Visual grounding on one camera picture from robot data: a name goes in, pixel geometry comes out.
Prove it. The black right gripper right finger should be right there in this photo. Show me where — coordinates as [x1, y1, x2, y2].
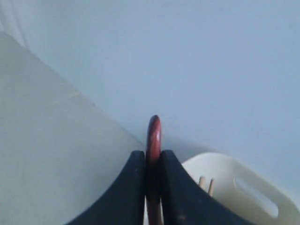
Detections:
[160, 150, 252, 225]

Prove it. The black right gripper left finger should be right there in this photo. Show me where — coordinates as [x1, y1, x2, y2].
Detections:
[68, 150, 145, 225]

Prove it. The wooden chopstick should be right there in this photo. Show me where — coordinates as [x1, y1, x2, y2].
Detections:
[198, 176, 206, 191]
[208, 179, 214, 197]

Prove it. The dark wooden spoon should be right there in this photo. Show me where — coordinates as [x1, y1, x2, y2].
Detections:
[145, 115, 162, 225]

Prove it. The cream plastic bin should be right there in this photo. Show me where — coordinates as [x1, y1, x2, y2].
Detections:
[182, 152, 300, 225]

